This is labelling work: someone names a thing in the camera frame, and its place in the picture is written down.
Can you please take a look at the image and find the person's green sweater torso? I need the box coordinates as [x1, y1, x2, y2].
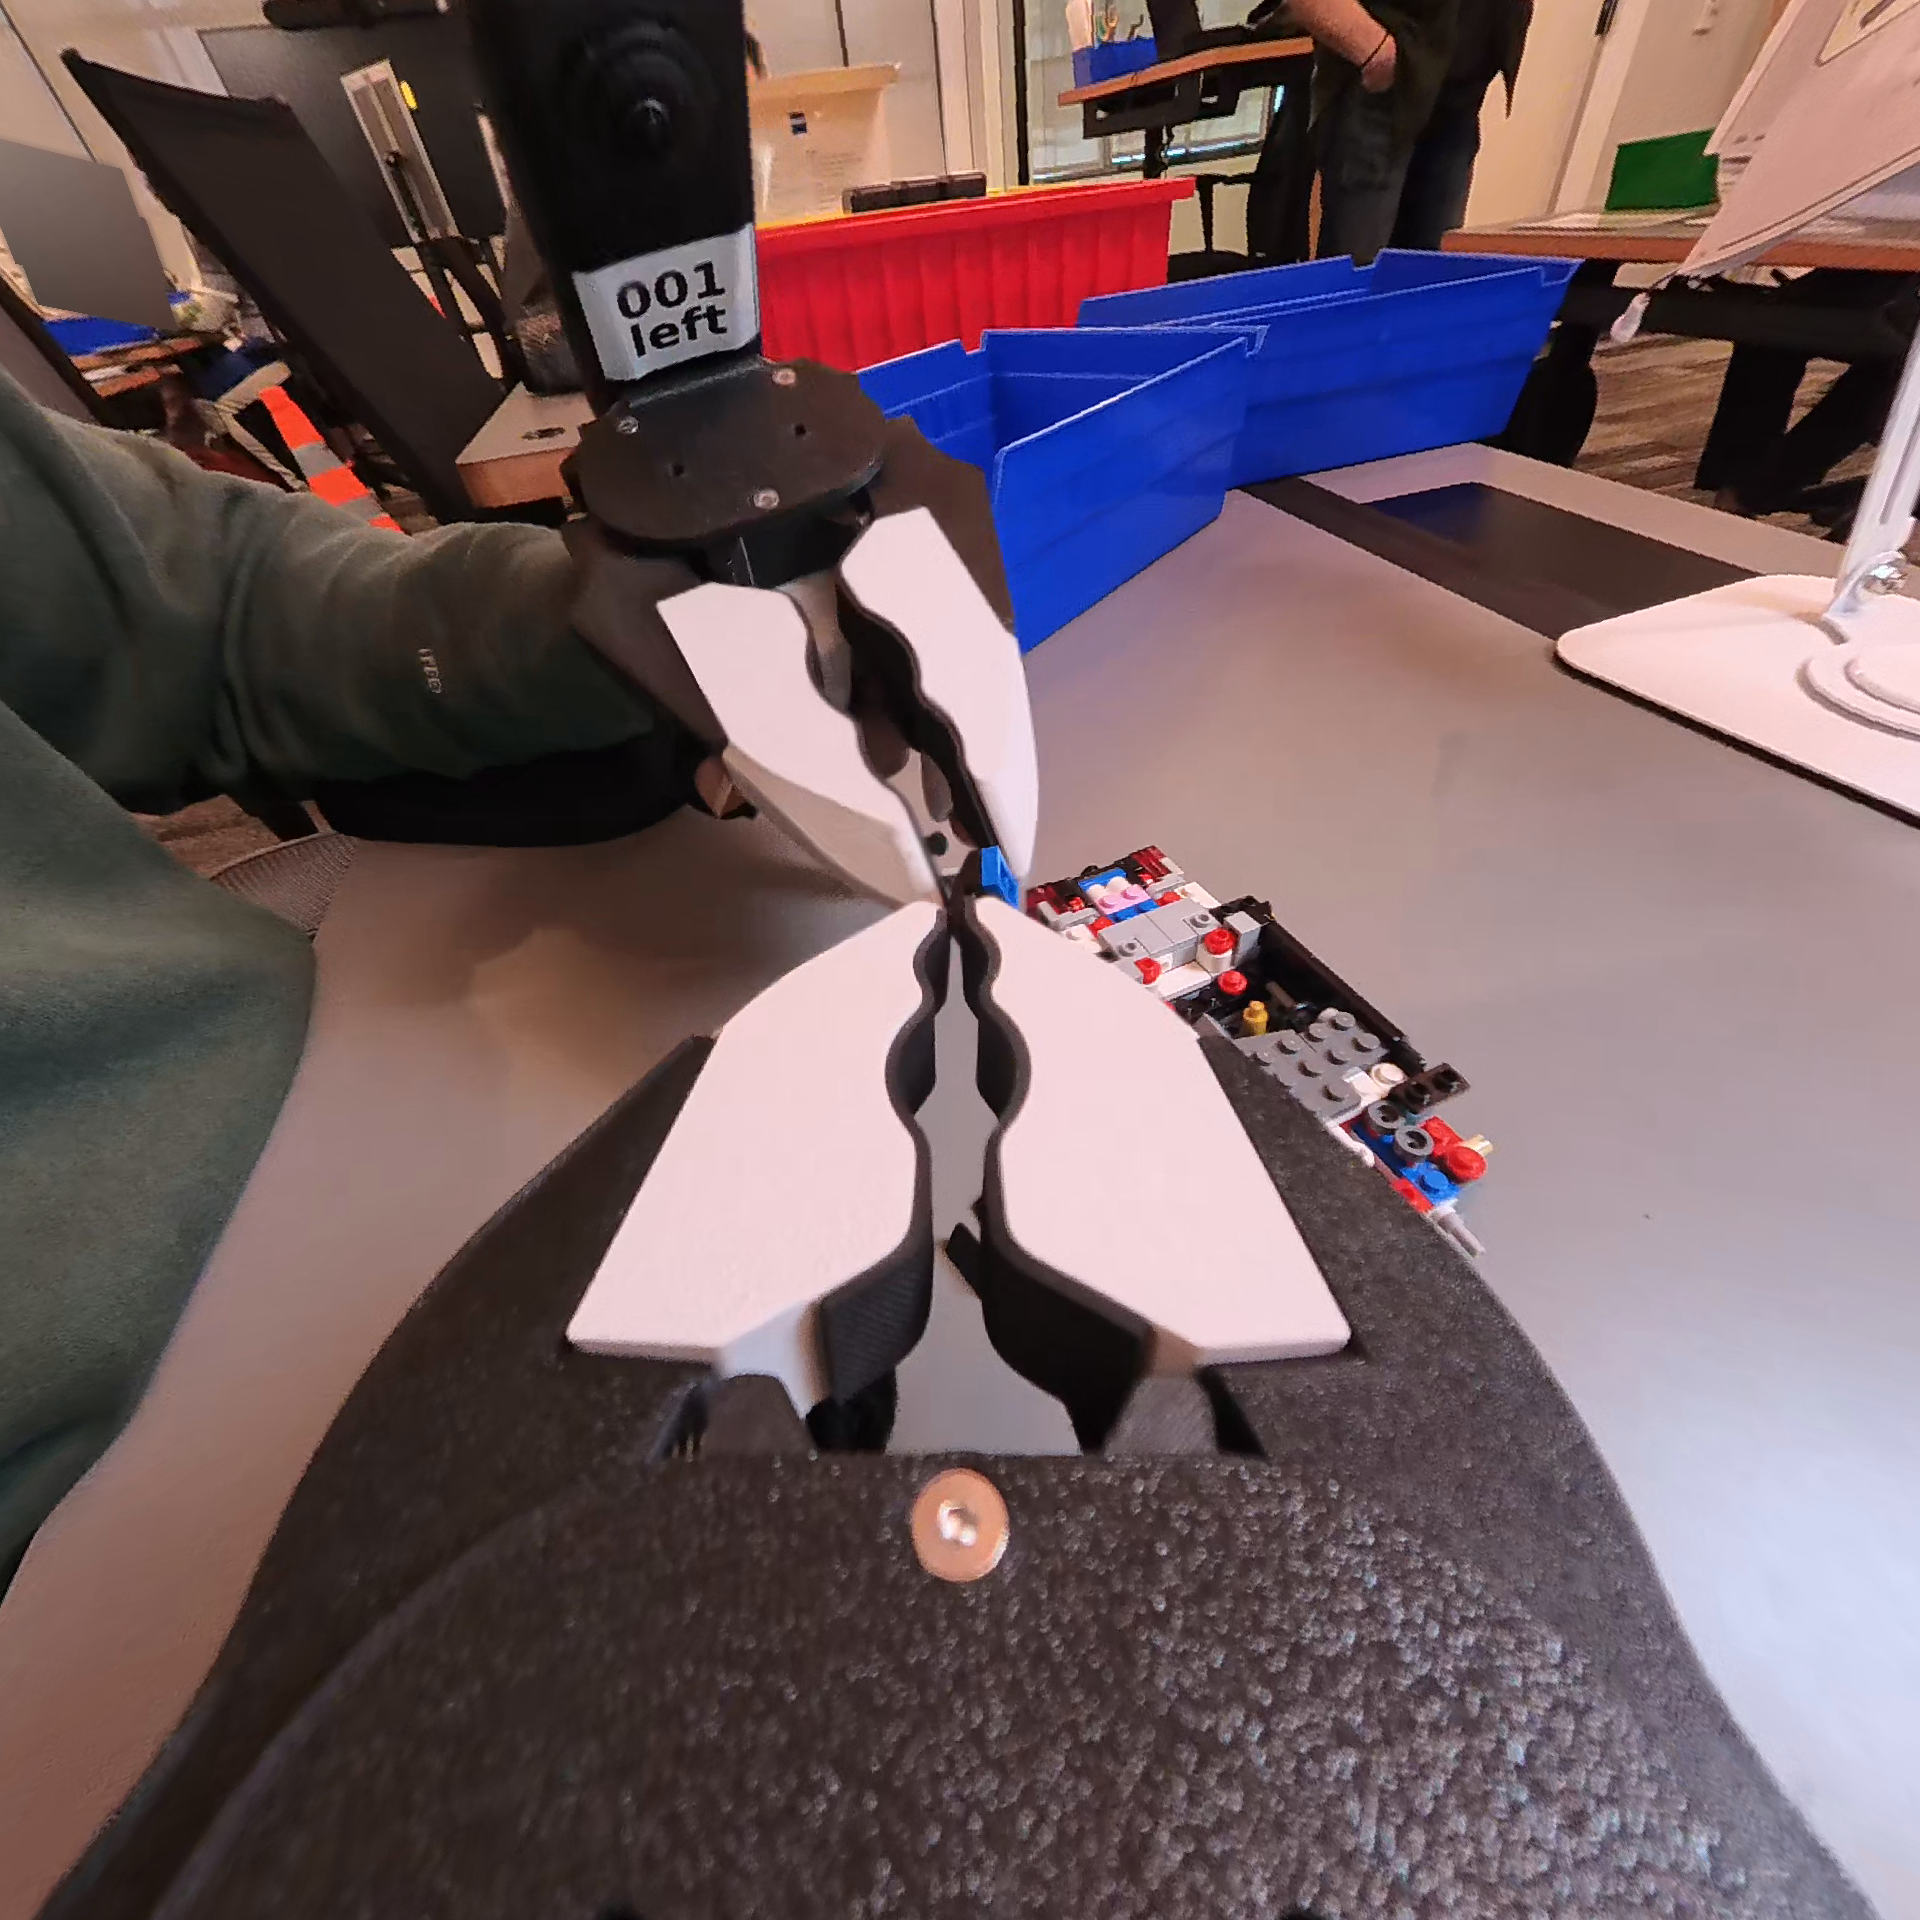
[0, 705, 319, 1584]

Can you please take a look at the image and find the lego car model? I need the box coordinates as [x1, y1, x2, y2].
[1023, 843, 1494, 1257]

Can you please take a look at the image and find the orange white striped object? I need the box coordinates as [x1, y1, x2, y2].
[186, 337, 408, 537]

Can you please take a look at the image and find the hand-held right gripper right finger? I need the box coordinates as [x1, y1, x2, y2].
[959, 897, 1353, 1450]

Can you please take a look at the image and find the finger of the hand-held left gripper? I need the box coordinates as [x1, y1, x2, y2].
[655, 583, 941, 910]
[835, 507, 1039, 889]

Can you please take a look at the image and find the grey computer monitor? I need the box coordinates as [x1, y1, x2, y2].
[0, 140, 173, 337]

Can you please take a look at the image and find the black lighting flag panel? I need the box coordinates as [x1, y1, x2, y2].
[64, 54, 507, 522]

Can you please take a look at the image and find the lego instruction booklet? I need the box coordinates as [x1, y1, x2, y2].
[1680, 0, 1920, 282]

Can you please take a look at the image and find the blue plastic bin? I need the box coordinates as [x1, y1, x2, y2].
[854, 328, 1257, 652]
[1077, 252, 1579, 484]

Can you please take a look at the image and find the white book stand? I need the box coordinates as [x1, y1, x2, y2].
[1557, 383, 1920, 824]

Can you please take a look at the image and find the wooden top background desk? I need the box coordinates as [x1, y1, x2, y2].
[1056, 38, 1317, 185]
[1441, 216, 1920, 519]

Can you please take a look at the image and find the red plastic bin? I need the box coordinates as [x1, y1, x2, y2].
[753, 180, 1198, 378]

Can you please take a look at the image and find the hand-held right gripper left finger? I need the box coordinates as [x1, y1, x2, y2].
[566, 900, 953, 1419]

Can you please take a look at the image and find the green plastic bin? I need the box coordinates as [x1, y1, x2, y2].
[1603, 130, 1721, 212]

